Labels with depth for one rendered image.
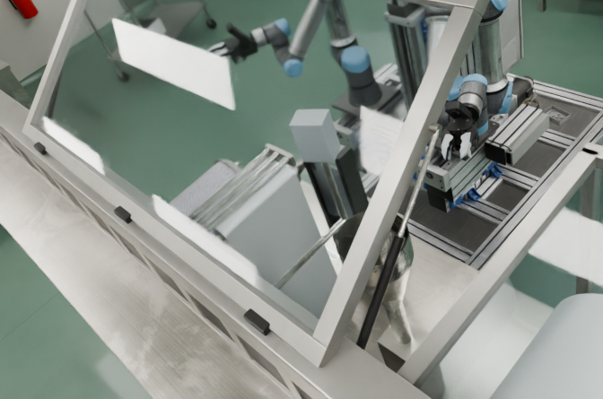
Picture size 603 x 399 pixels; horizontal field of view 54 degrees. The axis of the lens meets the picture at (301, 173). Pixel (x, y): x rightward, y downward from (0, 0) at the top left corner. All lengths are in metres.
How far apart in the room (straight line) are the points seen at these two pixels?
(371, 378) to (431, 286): 1.01
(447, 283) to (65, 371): 2.23
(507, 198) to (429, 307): 1.27
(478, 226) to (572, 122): 0.82
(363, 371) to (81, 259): 0.90
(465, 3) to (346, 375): 0.52
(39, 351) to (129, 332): 2.33
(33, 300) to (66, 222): 2.26
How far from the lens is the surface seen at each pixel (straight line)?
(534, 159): 3.13
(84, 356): 3.44
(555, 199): 1.06
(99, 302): 1.43
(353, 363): 0.85
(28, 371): 3.61
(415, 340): 1.41
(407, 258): 1.13
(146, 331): 1.31
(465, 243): 2.79
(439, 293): 1.80
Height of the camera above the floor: 2.38
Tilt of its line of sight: 41 degrees down
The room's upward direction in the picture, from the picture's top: 22 degrees counter-clockwise
